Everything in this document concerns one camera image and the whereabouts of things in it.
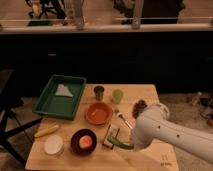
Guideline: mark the green pepper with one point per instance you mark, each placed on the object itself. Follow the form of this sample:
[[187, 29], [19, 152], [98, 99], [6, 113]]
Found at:
[[119, 144]]

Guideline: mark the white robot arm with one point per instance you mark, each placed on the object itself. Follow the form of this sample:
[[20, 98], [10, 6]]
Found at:
[[152, 122]]

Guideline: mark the red bowl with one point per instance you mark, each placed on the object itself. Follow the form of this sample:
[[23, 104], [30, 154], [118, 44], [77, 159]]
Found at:
[[98, 113]]

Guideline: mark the dark bowl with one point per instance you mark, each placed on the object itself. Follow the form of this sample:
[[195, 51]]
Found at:
[[75, 142]]

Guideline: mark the small metal cup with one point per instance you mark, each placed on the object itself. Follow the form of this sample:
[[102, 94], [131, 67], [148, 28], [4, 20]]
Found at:
[[99, 92]]

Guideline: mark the green plastic cup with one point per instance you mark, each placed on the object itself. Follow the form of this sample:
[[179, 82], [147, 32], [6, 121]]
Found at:
[[117, 96]]

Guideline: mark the white folded cloth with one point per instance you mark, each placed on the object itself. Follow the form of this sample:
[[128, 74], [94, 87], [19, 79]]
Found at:
[[63, 90]]

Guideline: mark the small brown box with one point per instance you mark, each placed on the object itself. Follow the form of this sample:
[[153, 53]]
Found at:
[[112, 130]]

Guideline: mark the green plastic tray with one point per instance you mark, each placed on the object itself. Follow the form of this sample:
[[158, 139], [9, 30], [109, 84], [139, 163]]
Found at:
[[50, 105]]

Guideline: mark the orange fruit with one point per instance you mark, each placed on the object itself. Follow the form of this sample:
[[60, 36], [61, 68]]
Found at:
[[85, 142]]

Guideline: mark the yellow corn cob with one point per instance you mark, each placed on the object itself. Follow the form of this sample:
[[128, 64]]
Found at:
[[46, 131]]

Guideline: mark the white round lid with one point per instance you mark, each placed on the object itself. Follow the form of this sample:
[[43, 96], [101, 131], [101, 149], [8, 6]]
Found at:
[[53, 145]]

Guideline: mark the black chair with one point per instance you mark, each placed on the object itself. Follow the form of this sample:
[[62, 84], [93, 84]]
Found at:
[[8, 101]]

